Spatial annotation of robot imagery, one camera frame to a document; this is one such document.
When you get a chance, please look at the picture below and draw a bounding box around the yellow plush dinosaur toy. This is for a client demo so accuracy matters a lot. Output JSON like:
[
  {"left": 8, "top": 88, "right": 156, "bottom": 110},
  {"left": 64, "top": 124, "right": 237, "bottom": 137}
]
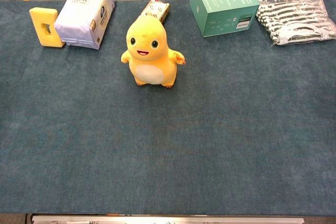
[{"left": 120, "top": 13, "right": 186, "bottom": 89}]

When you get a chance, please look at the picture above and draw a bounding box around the blue felt table cloth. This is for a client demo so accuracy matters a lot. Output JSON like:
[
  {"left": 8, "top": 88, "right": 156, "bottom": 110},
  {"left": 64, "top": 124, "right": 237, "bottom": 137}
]
[{"left": 0, "top": 0, "right": 336, "bottom": 215}]

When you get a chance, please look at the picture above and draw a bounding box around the white tissue paper pack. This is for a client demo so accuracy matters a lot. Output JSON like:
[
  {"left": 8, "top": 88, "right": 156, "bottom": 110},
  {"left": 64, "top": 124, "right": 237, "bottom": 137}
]
[{"left": 54, "top": 0, "right": 116, "bottom": 50}]

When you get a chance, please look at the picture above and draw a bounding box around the yellow sponge block with hole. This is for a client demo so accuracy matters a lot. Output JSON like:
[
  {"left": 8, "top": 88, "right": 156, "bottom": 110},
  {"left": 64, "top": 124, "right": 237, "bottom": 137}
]
[{"left": 28, "top": 7, "right": 66, "bottom": 48}]

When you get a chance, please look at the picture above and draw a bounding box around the teal cardboard box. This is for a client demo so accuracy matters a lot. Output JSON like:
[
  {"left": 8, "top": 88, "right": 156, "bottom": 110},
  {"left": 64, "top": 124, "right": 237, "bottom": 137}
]
[{"left": 189, "top": 0, "right": 260, "bottom": 38}]

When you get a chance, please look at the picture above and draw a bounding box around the striped cloth in plastic bag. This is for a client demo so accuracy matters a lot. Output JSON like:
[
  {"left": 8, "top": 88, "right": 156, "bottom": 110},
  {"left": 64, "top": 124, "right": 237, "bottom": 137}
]
[{"left": 255, "top": 0, "right": 336, "bottom": 46}]

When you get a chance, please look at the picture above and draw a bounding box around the aluminium table frame rail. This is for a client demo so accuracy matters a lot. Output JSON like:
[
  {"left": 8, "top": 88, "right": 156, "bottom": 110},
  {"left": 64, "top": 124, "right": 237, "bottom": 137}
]
[{"left": 30, "top": 214, "right": 305, "bottom": 224}]

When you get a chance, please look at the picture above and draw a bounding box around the small printed snack box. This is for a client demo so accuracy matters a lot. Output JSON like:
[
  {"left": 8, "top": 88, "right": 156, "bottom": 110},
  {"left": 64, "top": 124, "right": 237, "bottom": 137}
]
[{"left": 141, "top": 0, "right": 171, "bottom": 24}]

